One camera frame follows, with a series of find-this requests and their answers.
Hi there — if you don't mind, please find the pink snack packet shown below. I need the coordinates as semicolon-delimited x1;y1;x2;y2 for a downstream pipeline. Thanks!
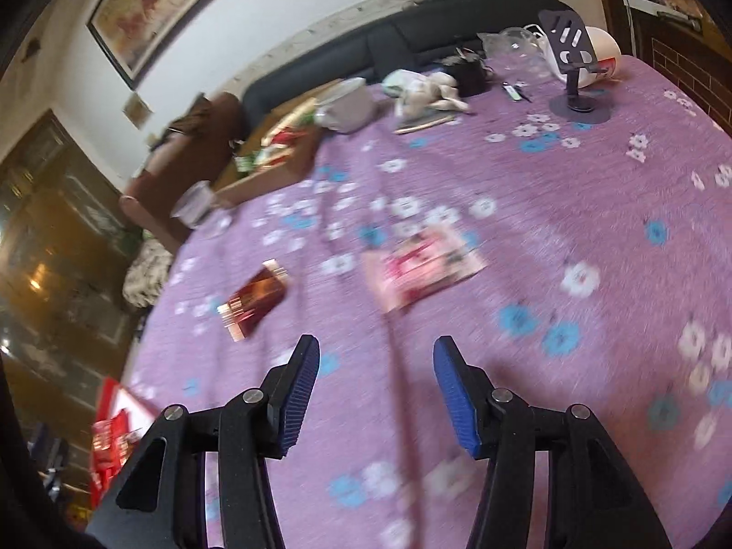
361;225;489;315

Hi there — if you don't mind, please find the wooden glass-door cabinet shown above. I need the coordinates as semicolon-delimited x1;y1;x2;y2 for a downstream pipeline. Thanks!
0;108;145;470

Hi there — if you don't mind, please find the brown wooden door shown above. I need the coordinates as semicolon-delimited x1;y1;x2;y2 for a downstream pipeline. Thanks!
589;0;732;139

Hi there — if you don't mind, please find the clear plastic cup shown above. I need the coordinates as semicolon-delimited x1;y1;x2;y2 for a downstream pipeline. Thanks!
172;181;221;230

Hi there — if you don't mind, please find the clear glass jug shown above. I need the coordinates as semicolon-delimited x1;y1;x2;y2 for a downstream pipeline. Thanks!
477;26;553;84

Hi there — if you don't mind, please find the white round container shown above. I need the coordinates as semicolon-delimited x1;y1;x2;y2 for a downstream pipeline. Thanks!
538;24;624;84

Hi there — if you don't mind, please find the red box with white inside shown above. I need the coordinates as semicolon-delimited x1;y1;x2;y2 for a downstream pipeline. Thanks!
88;377;168;522

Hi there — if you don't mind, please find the dark red snack packet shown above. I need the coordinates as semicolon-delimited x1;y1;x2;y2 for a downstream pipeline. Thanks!
219;260;290;344

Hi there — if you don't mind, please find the black pouch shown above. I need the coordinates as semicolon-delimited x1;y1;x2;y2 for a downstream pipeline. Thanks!
443;48;493;98

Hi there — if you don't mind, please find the black phone stand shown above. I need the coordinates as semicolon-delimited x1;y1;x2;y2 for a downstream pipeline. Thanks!
538;9;614;125

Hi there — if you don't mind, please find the grey bowl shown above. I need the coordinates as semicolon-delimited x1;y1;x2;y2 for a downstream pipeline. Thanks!
314;77;378;136

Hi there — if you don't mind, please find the framed wall painting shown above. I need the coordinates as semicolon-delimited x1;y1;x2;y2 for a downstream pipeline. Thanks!
86;0;269;91

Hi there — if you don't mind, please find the small wall frame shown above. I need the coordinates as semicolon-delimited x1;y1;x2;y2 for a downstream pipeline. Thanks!
123;94;153;126

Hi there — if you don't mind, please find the beige plush toy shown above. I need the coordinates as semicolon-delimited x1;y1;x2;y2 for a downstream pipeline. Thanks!
382;69;471;121

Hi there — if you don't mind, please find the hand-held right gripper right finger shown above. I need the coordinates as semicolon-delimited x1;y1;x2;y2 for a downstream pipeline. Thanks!
433;335;673;549

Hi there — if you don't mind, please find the purple floral tablecloth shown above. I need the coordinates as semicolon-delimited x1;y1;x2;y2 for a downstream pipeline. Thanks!
123;54;732;549

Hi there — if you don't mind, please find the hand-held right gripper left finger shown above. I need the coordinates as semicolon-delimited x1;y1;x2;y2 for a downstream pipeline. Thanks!
85;334;320;549

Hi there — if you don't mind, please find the cardboard box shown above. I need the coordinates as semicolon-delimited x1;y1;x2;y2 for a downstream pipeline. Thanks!
214;77;367;210

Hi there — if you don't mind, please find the brown chair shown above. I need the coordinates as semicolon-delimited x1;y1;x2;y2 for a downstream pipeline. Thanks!
119;91;247;256

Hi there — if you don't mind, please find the black sofa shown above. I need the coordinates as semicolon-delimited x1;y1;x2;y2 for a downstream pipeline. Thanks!
243;0;578;121

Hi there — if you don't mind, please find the patterned cushion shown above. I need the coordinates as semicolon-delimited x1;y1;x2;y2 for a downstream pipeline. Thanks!
122;234;173;311

